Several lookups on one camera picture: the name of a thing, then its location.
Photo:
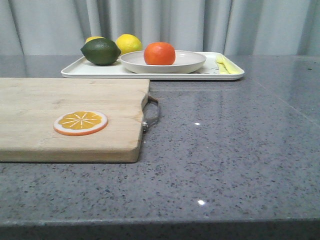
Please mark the orange fruit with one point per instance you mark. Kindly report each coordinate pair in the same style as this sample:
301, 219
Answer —
159, 53

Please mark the yellow item on tray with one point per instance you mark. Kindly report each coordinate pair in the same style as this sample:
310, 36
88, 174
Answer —
226, 66

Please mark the white bear tray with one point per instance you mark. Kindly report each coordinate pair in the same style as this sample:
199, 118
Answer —
193, 66

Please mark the orange slice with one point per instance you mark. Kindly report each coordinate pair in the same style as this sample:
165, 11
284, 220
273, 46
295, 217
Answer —
80, 123

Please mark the yellow lemon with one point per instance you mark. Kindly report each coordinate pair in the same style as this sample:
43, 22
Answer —
91, 38
128, 43

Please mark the green lime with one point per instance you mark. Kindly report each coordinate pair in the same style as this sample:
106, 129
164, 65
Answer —
101, 51

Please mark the rear yellow lemon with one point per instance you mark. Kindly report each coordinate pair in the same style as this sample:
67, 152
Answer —
91, 38

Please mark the wooden cutting board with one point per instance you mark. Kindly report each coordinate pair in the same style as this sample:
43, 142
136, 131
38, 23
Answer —
30, 106

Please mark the grey curtain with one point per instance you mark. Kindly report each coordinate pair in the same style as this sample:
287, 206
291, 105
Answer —
232, 27

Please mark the metal cutting board handle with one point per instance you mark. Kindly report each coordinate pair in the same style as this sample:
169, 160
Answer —
151, 113

